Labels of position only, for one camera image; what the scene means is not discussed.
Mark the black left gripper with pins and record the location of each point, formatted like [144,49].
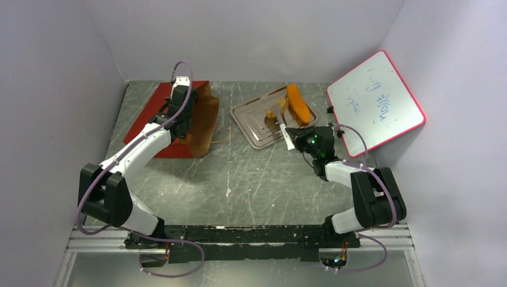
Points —
[168,100]

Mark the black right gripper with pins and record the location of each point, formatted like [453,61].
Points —
[298,137]

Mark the long orange fake bread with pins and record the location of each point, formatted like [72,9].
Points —
[297,103]

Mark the metal tongs white handle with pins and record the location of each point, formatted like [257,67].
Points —
[282,125]

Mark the round fake bread slice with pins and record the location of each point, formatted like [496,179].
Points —
[279,108]

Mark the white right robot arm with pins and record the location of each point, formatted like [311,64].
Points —
[377,200]

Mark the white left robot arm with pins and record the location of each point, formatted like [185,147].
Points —
[104,192]

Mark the silver metal tray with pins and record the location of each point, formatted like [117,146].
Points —
[259,130]

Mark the pink framed whiteboard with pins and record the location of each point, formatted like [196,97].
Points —
[374,99]

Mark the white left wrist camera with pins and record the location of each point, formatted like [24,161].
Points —
[180,85]

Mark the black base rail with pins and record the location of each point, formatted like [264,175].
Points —
[191,243]

